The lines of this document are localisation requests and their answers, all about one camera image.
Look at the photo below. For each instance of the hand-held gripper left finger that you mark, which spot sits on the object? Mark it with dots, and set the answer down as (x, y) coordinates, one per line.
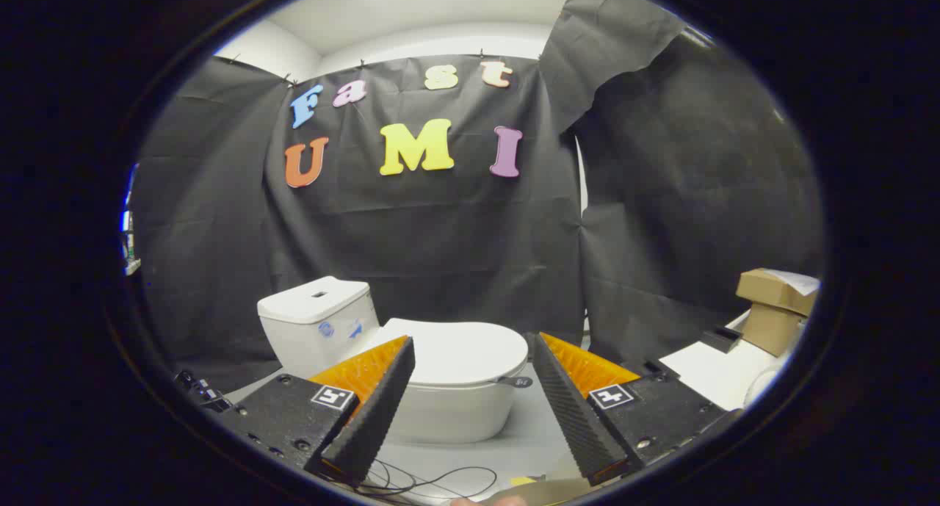
(371, 418)

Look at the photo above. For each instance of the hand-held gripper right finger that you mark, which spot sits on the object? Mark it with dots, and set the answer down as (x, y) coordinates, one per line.
(576, 418)

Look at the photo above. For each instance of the white toilet lid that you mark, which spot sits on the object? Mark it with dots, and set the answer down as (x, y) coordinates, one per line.
(463, 352)

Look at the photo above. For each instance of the white toilet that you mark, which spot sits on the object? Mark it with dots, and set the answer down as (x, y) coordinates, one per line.
(316, 330)

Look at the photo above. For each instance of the white flat board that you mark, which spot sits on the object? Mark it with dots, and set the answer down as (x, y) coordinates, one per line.
(712, 374)

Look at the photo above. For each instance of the small black box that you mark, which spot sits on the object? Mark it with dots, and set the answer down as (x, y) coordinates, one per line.
(721, 338)

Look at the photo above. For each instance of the dark electronic device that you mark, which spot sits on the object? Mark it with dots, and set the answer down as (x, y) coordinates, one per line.
(202, 392)

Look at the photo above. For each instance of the black backdrop cloth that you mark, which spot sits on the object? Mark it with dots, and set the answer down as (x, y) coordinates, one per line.
(440, 234)

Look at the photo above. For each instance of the large cardboard box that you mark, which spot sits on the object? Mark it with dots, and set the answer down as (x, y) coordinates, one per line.
(771, 330)

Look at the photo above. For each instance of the small cardboard box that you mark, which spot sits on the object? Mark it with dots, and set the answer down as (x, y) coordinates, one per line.
(771, 289)

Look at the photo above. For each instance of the distant cluttered items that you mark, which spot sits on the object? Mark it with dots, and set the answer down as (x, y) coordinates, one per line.
(130, 234)

